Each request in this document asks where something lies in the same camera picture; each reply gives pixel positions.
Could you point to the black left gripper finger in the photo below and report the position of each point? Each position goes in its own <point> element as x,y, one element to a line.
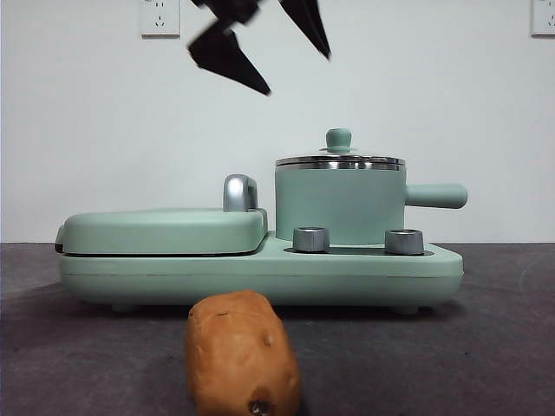
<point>225,56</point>
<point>310,21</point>

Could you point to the glass lid with green knob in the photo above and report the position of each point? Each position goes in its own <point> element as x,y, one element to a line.
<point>339,138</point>

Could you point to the brown potato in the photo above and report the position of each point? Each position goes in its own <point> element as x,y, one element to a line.
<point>238,355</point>

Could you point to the silver control knob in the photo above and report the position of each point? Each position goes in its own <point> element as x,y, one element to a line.
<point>403,242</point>
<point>311,239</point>

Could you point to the green breakfast machine base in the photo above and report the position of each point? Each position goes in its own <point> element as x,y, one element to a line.
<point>260,277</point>

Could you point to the white wall socket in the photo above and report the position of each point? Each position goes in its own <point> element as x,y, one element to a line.
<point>160,19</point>
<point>544,17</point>

